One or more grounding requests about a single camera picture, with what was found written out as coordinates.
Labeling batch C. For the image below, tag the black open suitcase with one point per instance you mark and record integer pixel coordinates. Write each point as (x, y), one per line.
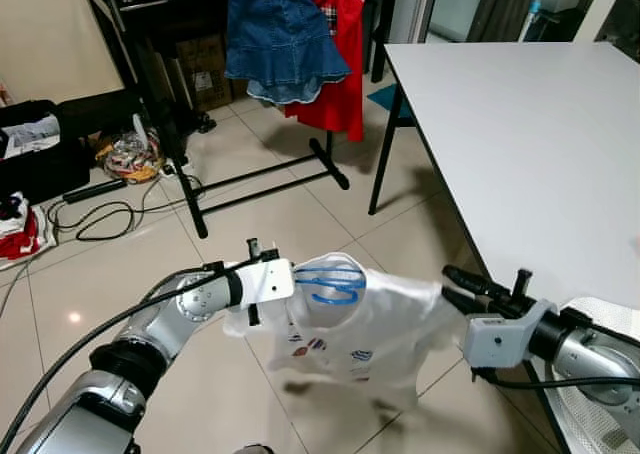
(50, 174)

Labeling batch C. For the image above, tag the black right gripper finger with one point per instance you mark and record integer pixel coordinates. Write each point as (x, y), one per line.
(475, 282)
(468, 302)

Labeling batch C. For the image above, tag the white bag print t-shirt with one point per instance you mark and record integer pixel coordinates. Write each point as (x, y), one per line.
(380, 324)

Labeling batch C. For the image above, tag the red shirt plaid pocket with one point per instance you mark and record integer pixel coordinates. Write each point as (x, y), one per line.
(345, 94)

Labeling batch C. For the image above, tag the white button shirt plaid cuffs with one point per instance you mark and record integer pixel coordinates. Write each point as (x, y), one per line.
(575, 424)

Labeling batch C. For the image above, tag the teal floor rug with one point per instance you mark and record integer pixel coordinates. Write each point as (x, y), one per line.
(383, 99)

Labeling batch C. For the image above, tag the white glass door cabinet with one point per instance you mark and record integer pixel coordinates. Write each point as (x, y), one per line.
(590, 14)

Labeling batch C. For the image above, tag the cardboard box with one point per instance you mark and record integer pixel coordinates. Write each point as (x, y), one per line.
(205, 74)

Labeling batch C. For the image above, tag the chrome black clothes rack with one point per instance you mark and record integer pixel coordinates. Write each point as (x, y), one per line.
(330, 164)

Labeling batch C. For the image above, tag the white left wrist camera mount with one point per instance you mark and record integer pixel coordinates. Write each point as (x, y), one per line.
(268, 282)

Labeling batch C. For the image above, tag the blue plastic hanger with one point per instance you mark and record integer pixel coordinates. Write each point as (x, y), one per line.
(335, 301)

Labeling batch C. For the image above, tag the black power strip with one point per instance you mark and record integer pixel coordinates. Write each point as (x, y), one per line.
(95, 191)

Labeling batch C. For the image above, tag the sliding glass door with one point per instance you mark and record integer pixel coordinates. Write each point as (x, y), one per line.
(450, 4)

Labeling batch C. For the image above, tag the red white clothes pile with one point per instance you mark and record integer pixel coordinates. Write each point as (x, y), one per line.
(20, 244)

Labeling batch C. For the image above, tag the colourful snack bag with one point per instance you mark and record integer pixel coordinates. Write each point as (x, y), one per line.
(130, 159)

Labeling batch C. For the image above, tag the black table leg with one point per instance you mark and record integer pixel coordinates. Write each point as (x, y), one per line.
(386, 149)

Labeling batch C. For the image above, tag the blue denim dress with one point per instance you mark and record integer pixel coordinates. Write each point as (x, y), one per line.
(285, 34)

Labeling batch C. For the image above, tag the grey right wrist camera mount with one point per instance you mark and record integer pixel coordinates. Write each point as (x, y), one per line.
(500, 339)

